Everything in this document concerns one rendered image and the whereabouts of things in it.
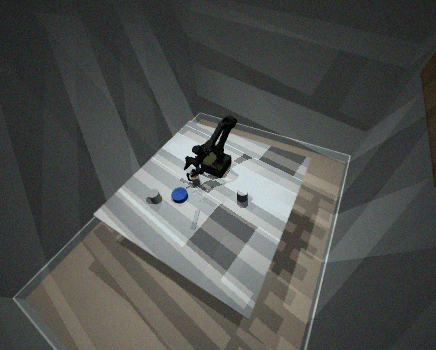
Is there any blue short cylinder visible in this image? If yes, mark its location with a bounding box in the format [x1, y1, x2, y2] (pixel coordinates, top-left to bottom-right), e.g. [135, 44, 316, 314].
[172, 187, 188, 203]

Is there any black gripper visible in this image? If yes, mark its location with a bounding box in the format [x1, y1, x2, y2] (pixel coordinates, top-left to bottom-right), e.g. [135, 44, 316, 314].
[184, 156, 204, 177]

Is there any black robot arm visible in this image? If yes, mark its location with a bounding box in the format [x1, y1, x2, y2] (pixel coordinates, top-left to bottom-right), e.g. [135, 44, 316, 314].
[188, 115, 237, 166]

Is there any glass french press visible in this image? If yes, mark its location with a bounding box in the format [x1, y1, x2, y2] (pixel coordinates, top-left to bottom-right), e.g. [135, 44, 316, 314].
[186, 169, 202, 187]

